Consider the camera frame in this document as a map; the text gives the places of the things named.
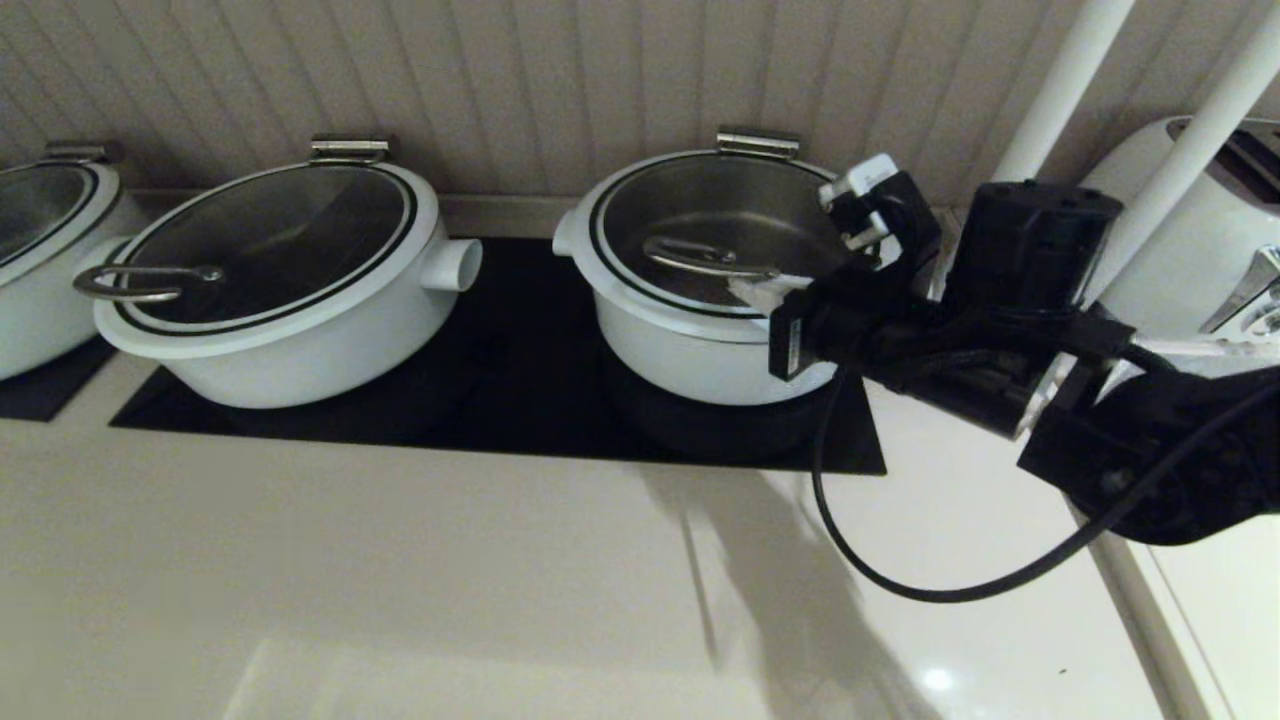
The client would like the glass lid white rim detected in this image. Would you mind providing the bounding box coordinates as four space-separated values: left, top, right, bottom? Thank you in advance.
0 160 126 291
572 150 863 347
73 162 441 359

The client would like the white cooking pot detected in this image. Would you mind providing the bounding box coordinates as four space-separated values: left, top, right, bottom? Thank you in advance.
0 190 151 383
553 210 841 407
97 200 484 410

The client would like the large black glass cooktop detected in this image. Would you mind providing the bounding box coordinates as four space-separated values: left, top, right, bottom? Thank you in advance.
110 237 887 476

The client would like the white metal pole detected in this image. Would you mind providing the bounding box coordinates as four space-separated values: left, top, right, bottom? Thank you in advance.
1085 5 1280 306
925 0 1136 301

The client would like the white toaster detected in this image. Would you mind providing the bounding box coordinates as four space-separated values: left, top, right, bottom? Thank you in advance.
1080 117 1280 341

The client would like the small black glass cooktop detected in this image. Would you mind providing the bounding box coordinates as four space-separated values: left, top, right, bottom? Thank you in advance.
0 338 121 423

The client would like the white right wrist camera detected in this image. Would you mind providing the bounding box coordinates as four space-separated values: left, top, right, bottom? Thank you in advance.
818 153 941 271

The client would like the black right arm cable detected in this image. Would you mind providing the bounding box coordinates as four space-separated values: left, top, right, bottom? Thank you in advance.
810 340 1280 604

